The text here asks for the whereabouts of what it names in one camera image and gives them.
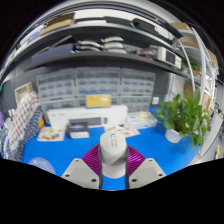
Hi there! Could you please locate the green plant in white pot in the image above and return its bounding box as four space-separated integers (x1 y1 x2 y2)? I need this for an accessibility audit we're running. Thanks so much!
156 88 211 149

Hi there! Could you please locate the long white keyboard box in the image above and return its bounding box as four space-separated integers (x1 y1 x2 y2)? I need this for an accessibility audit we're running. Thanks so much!
46 104 129 131

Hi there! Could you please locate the dark wall shelf unit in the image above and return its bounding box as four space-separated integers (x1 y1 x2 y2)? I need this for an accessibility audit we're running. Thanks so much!
0 9 201 88

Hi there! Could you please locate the white computer mouse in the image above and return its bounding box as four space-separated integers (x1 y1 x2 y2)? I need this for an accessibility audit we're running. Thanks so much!
99 130 129 179

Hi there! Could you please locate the white metal shelf rack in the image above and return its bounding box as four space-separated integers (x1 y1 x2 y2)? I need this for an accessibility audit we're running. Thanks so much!
173 21 221 111

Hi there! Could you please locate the yellow flat box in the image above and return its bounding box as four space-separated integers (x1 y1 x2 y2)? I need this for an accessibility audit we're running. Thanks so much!
84 92 112 109

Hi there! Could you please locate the white woven basket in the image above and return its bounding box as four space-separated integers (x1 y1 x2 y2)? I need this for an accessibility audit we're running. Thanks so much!
14 82 34 104

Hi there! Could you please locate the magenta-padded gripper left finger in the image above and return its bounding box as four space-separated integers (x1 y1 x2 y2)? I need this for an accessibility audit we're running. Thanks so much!
61 143 103 190

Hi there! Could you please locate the printed picture card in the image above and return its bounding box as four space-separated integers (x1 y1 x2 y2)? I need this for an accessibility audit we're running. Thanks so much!
37 126 66 143
104 124 141 138

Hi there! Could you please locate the grey pegboard panel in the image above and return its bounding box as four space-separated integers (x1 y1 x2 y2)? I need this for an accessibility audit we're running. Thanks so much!
0 64 41 111

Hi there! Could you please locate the small black box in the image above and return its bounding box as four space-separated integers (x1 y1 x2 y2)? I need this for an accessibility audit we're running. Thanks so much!
65 121 90 139

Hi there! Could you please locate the red blue checked cloth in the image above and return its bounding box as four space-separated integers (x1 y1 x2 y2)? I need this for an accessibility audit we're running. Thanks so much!
8 91 41 148

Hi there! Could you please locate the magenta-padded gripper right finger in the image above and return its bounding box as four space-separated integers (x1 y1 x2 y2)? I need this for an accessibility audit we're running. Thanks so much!
125 145 167 190

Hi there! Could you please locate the large blue desk mat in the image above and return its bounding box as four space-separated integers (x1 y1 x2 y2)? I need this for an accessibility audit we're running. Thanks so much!
21 106 201 191

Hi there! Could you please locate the white and blue carton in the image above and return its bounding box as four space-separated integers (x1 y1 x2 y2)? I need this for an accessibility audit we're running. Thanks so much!
128 111 158 129

